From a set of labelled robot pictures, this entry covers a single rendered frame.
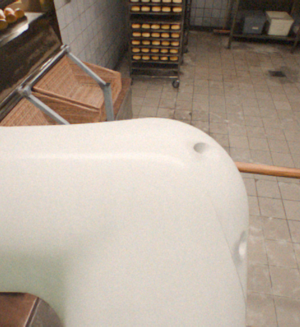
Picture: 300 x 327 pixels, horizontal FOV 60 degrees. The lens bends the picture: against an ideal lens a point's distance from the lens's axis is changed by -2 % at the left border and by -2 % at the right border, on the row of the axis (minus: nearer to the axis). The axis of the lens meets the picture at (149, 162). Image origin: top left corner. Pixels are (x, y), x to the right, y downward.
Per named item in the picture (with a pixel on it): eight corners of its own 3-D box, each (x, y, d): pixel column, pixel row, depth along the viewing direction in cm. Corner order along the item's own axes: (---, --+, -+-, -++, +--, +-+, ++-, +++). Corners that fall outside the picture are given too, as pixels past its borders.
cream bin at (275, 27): (267, 34, 434) (271, 19, 417) (262, 25, 469) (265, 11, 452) (288, 36, 430) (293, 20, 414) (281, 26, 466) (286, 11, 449)
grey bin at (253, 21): (240, 32, 439) (244, 17, 422) (238, 23, 474) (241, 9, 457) (262, 34, 435) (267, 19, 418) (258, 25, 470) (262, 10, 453)
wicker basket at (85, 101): (41, 120, 198) (30, 87, 179) (71, 84, 238) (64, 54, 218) (103, 127, 192) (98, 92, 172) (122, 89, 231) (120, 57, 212)
